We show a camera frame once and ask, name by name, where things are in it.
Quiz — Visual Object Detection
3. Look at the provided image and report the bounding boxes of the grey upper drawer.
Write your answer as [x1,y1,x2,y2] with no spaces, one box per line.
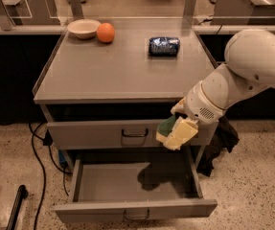
[46,117,220,150]

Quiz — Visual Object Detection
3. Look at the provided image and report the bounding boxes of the dark cloth behind cabinet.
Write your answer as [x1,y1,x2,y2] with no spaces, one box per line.
[197,116,240,176]

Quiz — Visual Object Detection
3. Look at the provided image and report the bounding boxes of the orange fruit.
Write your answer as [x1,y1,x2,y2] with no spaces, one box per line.
[97,23,115,43]

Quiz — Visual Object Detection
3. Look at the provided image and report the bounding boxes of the grey open lower drawer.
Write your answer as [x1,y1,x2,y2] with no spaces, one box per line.
[54,153,218,223]

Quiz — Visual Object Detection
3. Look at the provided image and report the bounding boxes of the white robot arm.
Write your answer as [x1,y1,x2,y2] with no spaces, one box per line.
[156,29,275,150]

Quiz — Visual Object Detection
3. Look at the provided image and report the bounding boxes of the blue crumpled chip bag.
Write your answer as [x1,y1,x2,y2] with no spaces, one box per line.
[149,36,180,57]

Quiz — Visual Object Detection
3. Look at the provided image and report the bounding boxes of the grey metal drawer cabinet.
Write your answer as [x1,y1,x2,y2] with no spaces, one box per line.
[32,16,233,171]

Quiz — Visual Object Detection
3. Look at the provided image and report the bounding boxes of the black power cable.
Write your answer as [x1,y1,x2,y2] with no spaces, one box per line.
[28,122,73,230]

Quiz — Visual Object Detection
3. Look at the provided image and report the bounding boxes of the black pole on floor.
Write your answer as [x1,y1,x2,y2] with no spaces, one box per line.
[6,185,28,230]

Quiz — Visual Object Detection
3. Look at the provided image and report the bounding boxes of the green and yellow sponge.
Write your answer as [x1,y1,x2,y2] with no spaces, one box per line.
[156,115,177,143]

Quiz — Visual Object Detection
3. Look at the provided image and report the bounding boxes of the clear acrylic barrier panel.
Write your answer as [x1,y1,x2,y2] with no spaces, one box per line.
[0,0,275,32]

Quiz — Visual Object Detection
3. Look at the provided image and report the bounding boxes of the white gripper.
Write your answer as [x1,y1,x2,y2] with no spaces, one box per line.
[163,81,225,150]

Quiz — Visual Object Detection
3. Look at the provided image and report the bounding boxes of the white ceramic bowl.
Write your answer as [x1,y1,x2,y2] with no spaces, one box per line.
[67,19,101,39]

